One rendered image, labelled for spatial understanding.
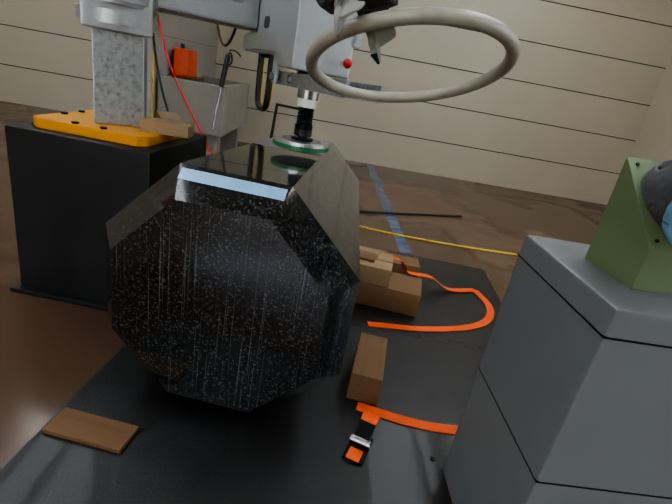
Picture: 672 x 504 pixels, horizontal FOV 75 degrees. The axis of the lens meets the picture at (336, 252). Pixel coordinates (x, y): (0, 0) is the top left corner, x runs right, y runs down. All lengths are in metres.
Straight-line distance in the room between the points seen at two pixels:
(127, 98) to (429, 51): 5.10
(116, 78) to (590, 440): 2.05
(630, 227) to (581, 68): 6.40
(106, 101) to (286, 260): 1.23
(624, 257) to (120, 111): 1.92
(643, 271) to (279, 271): 0.86
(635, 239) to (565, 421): 0.39
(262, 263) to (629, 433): 0.94
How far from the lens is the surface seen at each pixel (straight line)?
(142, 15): 2.14
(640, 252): 1.06
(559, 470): 1.13
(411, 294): 2.38
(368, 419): 1.64
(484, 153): 7.04
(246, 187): 1.28
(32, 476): 1.56
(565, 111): 7.40
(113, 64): 2.18
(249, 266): 1.28
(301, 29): 1.62
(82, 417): 1.67
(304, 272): 1.24
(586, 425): 1.07
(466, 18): 0.95
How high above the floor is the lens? 1.15
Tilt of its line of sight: 22 degrees down
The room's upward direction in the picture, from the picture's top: 11 degrees clockwise
